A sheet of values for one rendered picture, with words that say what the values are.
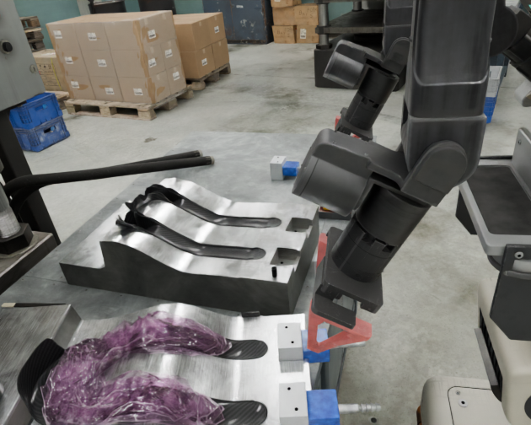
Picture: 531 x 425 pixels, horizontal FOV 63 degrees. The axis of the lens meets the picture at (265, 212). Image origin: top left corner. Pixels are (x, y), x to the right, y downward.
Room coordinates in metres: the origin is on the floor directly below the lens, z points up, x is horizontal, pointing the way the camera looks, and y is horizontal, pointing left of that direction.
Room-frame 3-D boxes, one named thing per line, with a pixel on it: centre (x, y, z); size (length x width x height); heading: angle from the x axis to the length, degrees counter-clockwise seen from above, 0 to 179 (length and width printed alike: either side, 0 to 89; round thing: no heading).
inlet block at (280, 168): (1.13, -0.10, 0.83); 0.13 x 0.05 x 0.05; 69
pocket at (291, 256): (0.64, -0.03, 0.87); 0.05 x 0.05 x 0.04; 69
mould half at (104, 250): (0.78, 0.16, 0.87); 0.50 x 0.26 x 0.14; 69
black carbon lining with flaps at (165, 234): (0.76, 0.15, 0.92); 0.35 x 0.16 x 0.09; 69
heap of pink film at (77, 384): (0.42, 0.21, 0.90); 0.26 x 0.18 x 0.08; 86
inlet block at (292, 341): (0.45, -0.06, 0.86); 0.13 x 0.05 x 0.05; 86
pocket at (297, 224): (0.74, -0.07, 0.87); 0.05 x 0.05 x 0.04; 69
